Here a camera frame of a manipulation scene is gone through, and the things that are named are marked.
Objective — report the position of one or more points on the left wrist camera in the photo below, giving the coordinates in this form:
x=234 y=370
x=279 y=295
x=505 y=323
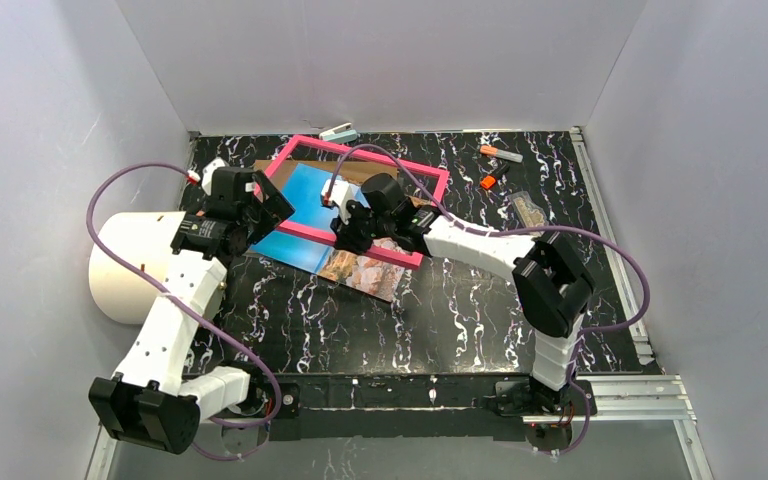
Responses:
x=205 y=179

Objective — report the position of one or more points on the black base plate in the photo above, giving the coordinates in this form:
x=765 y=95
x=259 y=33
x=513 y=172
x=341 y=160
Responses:
x=397 y=404

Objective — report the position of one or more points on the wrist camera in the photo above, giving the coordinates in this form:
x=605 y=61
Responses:
x=205 y=179
x=336 y=194

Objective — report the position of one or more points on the orange black marker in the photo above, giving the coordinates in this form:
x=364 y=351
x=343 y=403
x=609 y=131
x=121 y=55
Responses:
x=493 y=178

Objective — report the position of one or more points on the clear plastic packet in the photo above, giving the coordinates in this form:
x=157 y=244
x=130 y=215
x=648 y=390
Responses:
x=527 y=211

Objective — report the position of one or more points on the light blue stapler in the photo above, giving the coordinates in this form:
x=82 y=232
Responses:
x=341 y=134

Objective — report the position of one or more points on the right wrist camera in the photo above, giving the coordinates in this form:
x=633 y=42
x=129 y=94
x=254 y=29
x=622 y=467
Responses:
x=336 y=194

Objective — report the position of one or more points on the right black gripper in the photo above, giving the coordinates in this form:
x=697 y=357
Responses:
x=355 y=230

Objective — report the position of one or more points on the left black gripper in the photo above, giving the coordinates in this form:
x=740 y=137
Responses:
x=258 y=204

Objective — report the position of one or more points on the pink picture frame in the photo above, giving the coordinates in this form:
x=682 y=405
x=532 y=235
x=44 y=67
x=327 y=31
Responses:
x=385 y=250

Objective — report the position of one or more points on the orange grey marker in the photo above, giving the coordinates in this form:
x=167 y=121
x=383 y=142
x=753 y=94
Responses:
x=495 y=152

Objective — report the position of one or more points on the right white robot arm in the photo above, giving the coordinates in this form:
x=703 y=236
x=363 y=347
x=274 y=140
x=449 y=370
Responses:
x=553 y=286

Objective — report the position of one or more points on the brown cardboard backing board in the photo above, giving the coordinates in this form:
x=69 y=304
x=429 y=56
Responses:
x=352 y=171

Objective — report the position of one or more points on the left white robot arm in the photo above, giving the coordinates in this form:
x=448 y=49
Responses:
x=163 y=271

